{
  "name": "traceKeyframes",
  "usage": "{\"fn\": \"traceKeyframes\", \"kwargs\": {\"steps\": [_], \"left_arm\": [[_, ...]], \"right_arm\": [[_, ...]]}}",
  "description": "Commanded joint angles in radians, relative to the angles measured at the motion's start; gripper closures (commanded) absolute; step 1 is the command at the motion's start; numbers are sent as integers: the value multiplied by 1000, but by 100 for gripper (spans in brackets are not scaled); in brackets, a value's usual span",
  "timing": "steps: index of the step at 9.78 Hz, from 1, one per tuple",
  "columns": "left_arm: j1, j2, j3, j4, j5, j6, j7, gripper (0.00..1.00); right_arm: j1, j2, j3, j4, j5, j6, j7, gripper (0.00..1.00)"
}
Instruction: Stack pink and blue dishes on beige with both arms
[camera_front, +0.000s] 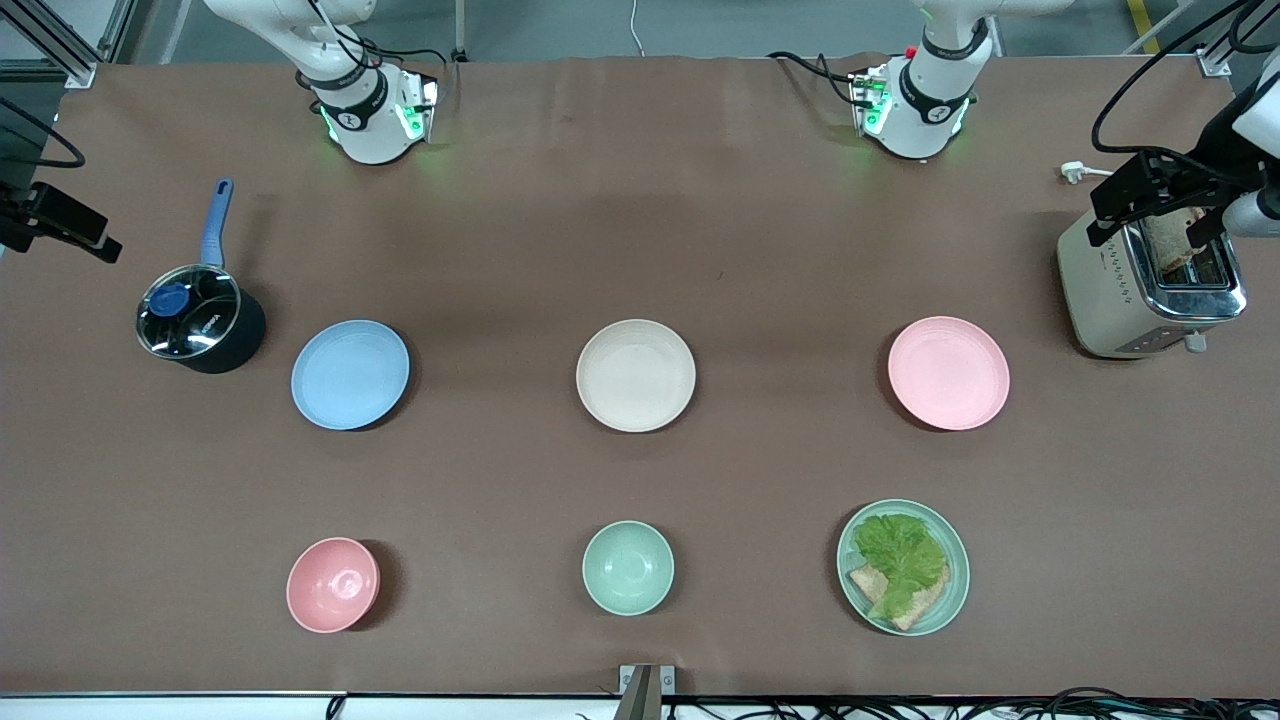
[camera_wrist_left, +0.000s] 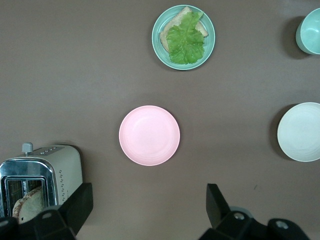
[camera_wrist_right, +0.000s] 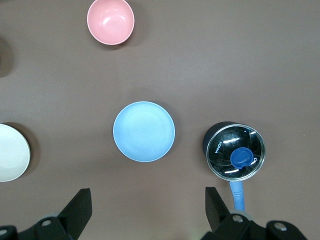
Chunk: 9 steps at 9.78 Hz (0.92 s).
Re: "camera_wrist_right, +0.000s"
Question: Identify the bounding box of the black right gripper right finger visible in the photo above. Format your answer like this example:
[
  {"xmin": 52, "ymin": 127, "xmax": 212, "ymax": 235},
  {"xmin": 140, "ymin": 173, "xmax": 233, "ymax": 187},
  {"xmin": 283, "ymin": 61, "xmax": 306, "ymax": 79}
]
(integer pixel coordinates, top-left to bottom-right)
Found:
[{"xmin": 199, "ymin": 186, "xmax": 311, "ymax": 240}]

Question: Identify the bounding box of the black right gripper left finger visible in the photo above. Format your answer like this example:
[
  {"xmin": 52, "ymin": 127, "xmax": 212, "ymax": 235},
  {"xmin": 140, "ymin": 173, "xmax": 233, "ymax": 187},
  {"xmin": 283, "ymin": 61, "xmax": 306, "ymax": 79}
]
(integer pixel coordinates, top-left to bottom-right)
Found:
[{"xmin": 0, "ymin": 187, "xmax": 92, "ymax": 240}]

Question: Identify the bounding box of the light blue shallow bowl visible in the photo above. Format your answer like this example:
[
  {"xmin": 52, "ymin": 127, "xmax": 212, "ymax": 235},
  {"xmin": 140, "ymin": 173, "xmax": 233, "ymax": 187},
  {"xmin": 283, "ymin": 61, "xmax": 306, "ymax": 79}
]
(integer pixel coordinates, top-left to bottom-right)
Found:
[{"xmin": 112, "ymin": 100, "xmax": 176, "ymax": 163}]

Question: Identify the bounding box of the glass lid with blue knob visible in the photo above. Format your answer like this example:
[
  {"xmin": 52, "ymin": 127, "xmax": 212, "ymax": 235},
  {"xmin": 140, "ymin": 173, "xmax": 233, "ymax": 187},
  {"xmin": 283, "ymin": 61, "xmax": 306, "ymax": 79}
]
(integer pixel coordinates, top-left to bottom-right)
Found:
[{"xmin": 206, "ymin": 124, "xmax": 267, "ymax": 182}]

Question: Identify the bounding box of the beige bowl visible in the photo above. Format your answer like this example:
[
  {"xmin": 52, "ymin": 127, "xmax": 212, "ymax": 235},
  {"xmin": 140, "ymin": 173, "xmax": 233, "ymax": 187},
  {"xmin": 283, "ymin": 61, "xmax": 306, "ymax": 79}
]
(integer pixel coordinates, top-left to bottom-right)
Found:
[{"xmin": 0, "ymin": 123, "xmax": 32, "ymax": 183}]

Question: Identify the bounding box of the pink bowl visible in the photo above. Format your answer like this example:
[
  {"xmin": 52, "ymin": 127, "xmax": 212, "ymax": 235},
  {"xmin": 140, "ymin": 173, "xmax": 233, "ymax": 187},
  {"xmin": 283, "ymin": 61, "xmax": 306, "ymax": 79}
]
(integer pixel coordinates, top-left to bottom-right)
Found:
[{"xmin": 86, "ymin": 0, "xmax": 135, "ymax": 46}]

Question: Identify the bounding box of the dark pot with blue handle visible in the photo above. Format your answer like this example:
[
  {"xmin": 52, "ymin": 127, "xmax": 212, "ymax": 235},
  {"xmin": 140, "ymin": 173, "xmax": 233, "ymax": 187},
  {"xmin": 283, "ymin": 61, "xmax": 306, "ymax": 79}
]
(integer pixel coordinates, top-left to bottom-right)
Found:
[{"xmin": 202, "ymin": 121, "xmax": 267, "ymax": 216}]

